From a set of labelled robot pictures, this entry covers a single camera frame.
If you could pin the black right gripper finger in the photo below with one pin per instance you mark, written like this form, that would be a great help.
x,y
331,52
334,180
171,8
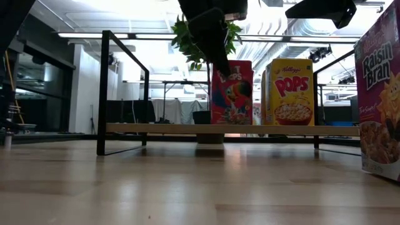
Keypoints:
x,y
325,9

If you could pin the white floral patterned cloth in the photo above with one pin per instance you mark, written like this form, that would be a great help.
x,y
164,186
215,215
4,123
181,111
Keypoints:
x,y
257,114

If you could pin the green potted plant black pot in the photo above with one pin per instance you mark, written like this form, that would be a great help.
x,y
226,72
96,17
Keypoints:
x,y
190,50

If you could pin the round black spotlight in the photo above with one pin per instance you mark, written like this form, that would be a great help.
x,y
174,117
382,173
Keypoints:
x,y
111,59

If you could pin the grey cloth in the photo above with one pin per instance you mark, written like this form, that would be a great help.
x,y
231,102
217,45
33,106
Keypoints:
x,y
175,111

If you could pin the wooden shelf with black frame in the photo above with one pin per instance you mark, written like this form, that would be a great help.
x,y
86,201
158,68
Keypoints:
x,y
218,129

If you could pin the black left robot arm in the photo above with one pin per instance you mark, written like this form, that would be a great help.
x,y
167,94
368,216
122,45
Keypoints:
x,y
12,18

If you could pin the small black spotlight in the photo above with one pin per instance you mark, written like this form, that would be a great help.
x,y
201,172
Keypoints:
x,y
350,79

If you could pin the dark glass partition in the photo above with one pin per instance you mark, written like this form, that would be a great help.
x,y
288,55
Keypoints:
x,y
56,103

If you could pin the purple Raisin Bran cereal box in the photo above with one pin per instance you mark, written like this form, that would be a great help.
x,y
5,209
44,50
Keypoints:
x,y
378,93

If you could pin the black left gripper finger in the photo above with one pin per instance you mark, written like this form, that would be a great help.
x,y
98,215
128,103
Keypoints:
x,y
212,37

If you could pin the small white cylinder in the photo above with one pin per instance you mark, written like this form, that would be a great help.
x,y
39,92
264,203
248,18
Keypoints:
x,y
8,140

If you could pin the blue box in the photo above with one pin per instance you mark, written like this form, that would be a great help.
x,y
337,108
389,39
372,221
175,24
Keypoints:
x,y
343,123

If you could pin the black aluminium rig frame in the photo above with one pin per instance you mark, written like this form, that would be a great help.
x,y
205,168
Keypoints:
x,y
62,137

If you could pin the linear ceiling light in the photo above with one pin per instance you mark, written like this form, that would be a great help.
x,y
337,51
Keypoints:
x,y
156,36

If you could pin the black background table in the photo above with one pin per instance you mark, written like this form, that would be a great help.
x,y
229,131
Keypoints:
x,y
175,82
334,85

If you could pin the black panel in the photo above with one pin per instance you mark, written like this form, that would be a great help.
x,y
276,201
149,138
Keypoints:
x,y
128,111

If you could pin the black spotlight cluster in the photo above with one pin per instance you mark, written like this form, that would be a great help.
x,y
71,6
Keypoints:
x,y
315,56

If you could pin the red Froot Loops cereal box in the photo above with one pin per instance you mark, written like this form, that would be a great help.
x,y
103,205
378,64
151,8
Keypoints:
x,y
237,103

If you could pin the yellow Corn Pops cereal box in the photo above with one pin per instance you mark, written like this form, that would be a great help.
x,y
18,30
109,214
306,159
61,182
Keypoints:
x,y
292,87

